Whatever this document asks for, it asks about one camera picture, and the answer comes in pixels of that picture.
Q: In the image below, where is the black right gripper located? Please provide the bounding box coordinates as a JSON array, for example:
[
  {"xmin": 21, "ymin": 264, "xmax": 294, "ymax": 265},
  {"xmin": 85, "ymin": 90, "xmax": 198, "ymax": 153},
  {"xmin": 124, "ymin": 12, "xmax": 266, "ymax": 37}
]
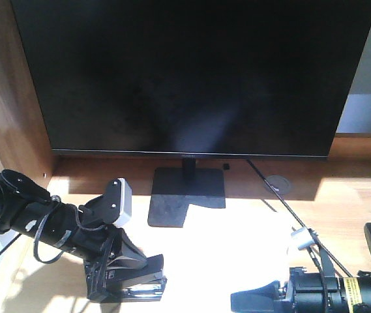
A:
[{"xmin": 230, "ymin": 267, "xmax": 338, "ymax": 312}]

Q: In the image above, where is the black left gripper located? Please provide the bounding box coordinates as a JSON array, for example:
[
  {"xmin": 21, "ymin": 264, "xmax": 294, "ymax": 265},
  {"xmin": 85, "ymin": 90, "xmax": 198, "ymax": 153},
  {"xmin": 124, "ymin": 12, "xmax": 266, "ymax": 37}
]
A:
[{"xmin": 72, "ymin": 226, "xmax": 147, "ymax": 302}]

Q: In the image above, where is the black stapler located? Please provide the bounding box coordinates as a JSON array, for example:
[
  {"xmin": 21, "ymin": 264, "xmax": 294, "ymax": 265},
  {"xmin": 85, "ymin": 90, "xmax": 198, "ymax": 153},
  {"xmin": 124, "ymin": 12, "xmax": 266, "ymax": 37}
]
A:
[{"xmin": 104, "ymin": 254, "xmax": 167, "ymax": 303}]

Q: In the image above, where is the white paper sheet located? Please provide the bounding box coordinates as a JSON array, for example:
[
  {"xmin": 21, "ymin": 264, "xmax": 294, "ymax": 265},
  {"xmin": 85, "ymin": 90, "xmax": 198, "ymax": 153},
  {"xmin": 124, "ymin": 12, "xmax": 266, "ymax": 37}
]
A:
[{"xmin": 5, "ymin": 200, "xmax": 291, "ymax": 312}]

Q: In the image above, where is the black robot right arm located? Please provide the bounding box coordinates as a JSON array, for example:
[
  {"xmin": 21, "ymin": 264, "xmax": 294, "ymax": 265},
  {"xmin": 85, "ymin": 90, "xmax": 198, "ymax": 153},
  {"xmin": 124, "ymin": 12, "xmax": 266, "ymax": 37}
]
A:
[{"xmin": 231, "ymin": 267, "xmax": 371, "ymax": 312}]

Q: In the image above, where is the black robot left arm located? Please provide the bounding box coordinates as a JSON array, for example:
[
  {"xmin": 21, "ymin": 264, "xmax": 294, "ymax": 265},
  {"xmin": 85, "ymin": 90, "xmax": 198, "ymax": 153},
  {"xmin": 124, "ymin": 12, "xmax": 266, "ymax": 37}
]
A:
[{"xmin": 0, "ymin": 170, "xmax": 147, "ymax": 278}]

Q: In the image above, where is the wooden desk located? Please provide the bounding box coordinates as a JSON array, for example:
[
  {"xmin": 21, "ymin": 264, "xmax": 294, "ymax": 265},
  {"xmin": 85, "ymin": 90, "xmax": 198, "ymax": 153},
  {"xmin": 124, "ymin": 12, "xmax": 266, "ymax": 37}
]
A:
[{"xmin": 0, "ymin": 1, "xmax": 371, "ymax": 312}]

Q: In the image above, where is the black computer monitor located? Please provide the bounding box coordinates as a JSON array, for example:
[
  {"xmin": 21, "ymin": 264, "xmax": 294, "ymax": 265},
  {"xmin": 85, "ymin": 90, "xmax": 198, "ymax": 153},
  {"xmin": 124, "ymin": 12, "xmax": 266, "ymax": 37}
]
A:
[{"xmin": 11, "ymin": 1, "xmax": 371, "ymax": 227}]

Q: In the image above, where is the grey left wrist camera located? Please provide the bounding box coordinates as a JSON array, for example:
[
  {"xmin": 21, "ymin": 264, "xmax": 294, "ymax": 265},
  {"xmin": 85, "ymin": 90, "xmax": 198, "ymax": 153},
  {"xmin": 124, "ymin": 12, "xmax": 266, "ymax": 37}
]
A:
[{"xmin": 102, "ymin": 178, "xmax": 132, "ymax": 228}]

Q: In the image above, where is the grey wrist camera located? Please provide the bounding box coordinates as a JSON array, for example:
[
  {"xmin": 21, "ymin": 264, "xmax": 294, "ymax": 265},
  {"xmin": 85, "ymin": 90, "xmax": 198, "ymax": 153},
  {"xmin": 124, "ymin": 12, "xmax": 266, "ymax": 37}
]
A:
[
  {"xmin": 102, "ymin": 178, "xmax": 132, "ymax": 228},
  {"xmin": 291, "ymin": 227, "xmax": 315, "ymax": 250}
]

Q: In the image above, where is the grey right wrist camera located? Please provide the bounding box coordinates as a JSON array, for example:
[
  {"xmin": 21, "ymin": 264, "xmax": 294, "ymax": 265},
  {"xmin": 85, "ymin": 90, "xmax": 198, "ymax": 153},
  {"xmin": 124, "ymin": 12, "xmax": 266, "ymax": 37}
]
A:
[{"xmin": 291, "ymin": 227, "xmax": 315, "ymax": 250}]

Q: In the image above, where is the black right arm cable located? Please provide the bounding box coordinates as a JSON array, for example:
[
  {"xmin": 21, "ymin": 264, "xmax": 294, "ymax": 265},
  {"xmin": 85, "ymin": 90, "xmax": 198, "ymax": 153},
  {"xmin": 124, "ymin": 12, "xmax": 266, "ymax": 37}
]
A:
[{"xmin": 305, "ymin": 228, "xmax": 336, "ymax": 313}]

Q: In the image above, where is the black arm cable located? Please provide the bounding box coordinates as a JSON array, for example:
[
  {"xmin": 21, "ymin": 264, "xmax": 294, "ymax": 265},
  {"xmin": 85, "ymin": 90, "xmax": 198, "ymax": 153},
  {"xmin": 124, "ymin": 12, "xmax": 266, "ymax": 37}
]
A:
[
  {"xmin": 305, "ymin": 228, "xmax": 336, "ymax": 313},
  {"xmin": 32, "ymin": 194, "xmax": 90, "ymax": 264}
]

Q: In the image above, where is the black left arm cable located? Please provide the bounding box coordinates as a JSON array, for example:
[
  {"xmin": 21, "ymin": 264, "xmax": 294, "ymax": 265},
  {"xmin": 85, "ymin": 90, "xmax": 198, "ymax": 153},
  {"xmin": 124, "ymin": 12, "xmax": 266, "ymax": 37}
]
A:
[{"xmin": 32, "ymin": 194, "xmax": 90, "ymax": 264}]

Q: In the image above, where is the grey desk cable grommet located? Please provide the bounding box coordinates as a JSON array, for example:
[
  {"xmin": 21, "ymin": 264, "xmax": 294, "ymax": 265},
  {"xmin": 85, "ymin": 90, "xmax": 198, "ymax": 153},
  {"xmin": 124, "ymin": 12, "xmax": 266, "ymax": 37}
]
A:
[{"xmin": 266, "ymin": 175, "xmax": 292, "ymax": 195}]

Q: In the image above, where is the black monitor cable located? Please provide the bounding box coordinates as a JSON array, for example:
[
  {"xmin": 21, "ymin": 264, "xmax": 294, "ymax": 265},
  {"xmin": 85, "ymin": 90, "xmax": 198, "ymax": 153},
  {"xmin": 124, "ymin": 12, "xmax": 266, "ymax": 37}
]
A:
[{"xmin": 246, "ymin": 158, "xmax": 352, "ymax": 277}]

